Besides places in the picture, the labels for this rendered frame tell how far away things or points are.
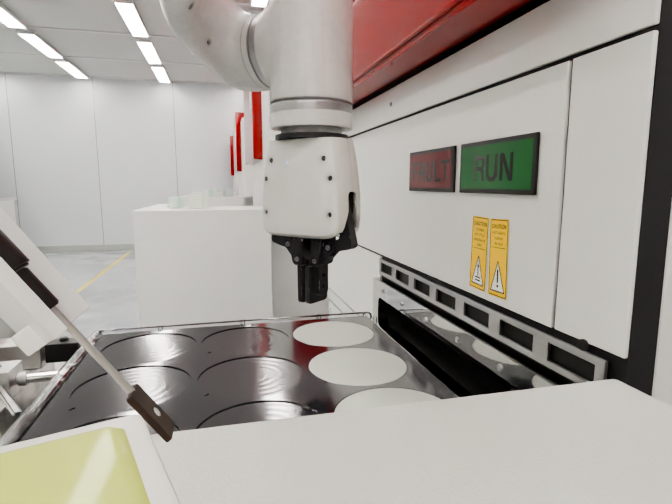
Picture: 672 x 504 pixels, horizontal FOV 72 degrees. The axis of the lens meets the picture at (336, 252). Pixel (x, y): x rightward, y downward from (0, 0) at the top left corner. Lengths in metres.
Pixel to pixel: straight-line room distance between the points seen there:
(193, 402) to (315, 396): 0.10
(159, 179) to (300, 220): 7.95
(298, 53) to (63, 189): 8.28
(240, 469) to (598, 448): 0.16
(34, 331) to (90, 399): 0.28
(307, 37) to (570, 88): 0.23
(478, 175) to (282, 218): 0.20
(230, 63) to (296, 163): 0.13
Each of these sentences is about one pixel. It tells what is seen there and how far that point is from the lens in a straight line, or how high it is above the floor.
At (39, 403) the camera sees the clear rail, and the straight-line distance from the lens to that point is 0.48.
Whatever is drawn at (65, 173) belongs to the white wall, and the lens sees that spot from 8.67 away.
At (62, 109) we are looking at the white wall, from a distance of 8.74.
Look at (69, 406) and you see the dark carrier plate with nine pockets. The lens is 0.47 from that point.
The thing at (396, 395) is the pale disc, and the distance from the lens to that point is 0.43.
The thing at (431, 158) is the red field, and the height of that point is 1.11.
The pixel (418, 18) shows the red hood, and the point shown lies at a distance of 0.50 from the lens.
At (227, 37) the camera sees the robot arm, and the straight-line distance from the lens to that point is 0.53.
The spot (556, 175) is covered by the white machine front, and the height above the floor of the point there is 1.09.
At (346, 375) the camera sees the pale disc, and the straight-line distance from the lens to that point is 0.47.
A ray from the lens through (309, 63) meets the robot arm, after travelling 0.46.
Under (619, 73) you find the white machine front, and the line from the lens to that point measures 0.35.
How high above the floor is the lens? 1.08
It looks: 8 degrees down
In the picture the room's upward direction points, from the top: straight up
